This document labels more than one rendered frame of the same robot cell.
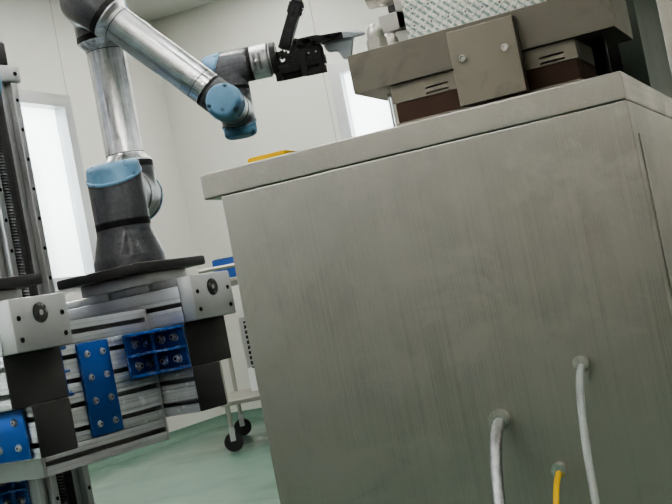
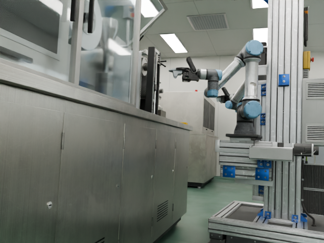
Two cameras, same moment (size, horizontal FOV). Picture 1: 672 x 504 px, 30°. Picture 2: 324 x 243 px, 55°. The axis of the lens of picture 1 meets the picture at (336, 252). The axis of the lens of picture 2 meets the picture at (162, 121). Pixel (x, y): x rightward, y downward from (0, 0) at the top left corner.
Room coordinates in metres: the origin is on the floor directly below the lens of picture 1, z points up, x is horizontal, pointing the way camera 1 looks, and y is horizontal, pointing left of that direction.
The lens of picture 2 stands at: (4.81, -0.38, 0.73)
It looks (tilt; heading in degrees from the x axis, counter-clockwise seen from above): 4 degrees up; 175
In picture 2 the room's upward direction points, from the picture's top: 3 degrees clockwise
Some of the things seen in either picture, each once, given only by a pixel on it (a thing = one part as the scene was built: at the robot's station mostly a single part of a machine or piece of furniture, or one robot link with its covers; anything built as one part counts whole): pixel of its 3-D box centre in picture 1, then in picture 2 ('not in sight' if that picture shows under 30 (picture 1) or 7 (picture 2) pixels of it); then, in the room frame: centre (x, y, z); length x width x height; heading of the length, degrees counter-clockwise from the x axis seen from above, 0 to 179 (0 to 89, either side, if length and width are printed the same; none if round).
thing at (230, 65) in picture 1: (228, 69); (213, 75); (2.75, 0.16, 1.21); 0.11 x 0.08 x 0.09; 86
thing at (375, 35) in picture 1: (375, 37); not in sight; (1.91, -0.12, 1.05); 0.04 x 0.04 x 0.04
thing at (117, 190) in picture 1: (117, 190); (245, 112); (2.64, 0.43, 0.98); 0.13 x 0.12 x 0.14; 176
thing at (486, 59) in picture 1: (487, 61); not in sight; (1.80, -0.27, 0.97); 0.10 x 0.03 x 0.11; 67
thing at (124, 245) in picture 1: (126, 244); (244, 128); (2.63, 0.43, 0.87); 0.15 x 0.15 x 0.10
